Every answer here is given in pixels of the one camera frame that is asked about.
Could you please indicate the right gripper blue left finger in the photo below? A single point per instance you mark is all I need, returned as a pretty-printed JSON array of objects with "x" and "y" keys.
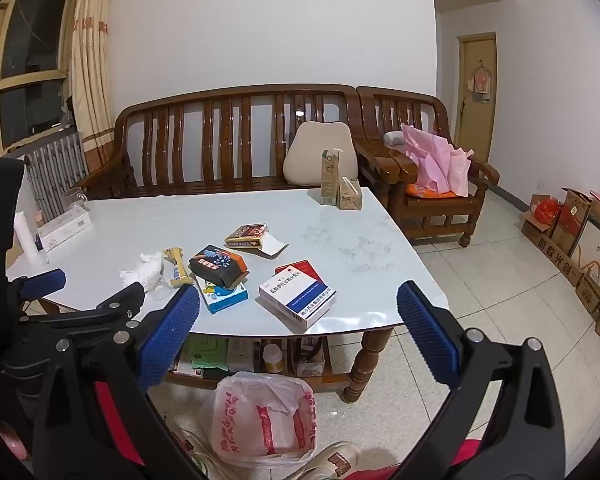
[{"x": 161, "y": 334}]

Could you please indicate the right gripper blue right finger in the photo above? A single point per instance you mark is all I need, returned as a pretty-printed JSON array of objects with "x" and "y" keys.
[{"x": 434, "y": 332}]

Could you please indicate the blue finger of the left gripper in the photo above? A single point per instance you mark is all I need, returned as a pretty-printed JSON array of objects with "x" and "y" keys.
[{"x": 41, "y": 285}]

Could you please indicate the black orange box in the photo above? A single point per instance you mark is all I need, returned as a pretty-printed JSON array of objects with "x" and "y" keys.
[{"x": 219, "y": 266}]

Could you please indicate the white red trash bag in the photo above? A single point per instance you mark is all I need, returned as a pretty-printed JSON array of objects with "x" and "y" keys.
[{"x": 256, "y": 420}]

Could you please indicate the white tube bottle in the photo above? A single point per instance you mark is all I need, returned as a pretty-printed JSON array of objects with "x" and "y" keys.
[{"x": 30, "y": 243}]

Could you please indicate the blue cartoon medicine box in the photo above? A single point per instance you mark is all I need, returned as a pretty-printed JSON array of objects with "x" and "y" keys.
[{"x": 218, "y": 298}]

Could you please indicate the white tissue box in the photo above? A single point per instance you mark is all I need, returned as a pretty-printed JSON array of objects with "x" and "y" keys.
[{"x": 67, "y": 225}]

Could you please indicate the crumpled white tissue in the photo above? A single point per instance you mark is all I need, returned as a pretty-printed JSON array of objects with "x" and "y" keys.
[{"x": 147, "y": 271}]

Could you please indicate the yellow wrapper stick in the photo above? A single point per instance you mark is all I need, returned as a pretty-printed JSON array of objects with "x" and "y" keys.
[{"x": 180, "y": 276}]

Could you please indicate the glass mug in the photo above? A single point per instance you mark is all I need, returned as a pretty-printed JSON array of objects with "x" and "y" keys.
[{"x": 73, "y": 197}]

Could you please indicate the grey radiator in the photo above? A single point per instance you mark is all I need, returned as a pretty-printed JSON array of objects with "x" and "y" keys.
[{"x": 55, "y": 164}]

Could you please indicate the table lower shelf items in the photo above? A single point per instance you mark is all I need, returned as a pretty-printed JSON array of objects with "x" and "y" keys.
[{"x": 214, "y": 358}]

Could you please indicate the red trouser legs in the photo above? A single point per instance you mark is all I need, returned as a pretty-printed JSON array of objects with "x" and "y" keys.
[{"x": 435, "y": 463}]

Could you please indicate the yellow purple snack box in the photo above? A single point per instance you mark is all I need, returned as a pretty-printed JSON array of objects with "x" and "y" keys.
[{"x": 255, "y": 237}]

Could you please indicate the white blue medicine box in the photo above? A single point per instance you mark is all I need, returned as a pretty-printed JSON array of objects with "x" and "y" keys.
[{"x": 297, "y": 296}]

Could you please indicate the white sneaker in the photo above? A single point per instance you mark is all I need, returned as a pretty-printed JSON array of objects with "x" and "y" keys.
[{"x": 336, "y": 461}]

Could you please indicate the small brown carton box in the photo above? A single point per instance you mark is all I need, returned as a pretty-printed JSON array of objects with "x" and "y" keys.
[{"x": 350, "y": 195}]

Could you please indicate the open cardboard box red contents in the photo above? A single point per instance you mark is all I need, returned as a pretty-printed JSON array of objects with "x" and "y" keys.
[{"x": 541, "y": 217}]

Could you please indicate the pink plastic bag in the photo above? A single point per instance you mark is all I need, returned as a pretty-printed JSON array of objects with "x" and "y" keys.
[{"x": 442, "y": 170}]

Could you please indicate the row of cardboard boxes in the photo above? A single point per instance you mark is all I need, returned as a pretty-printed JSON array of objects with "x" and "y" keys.
[{"x": 574, "y": 248}]

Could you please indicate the wooden armchair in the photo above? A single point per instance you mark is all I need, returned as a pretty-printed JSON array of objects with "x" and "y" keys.
[{"x": 387, "y": 170}]

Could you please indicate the beige cushion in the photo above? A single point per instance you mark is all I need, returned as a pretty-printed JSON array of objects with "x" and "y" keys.
[{"x": 303, "y": 163}]

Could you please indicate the long wooden bench sofa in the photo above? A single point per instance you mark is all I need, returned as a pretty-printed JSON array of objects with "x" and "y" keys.
[{"x": 226, "y": 140}]

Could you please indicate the brown wooden door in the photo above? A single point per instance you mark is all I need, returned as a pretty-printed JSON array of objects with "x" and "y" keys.
[{"x": 477, "y": 90}]

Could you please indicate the beige curtain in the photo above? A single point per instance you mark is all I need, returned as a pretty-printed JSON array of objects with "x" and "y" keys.
[{"x": 90, "y": 81}]

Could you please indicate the window frame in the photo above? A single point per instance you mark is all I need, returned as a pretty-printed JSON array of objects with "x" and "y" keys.
[{"x": 35, "y": 87}]

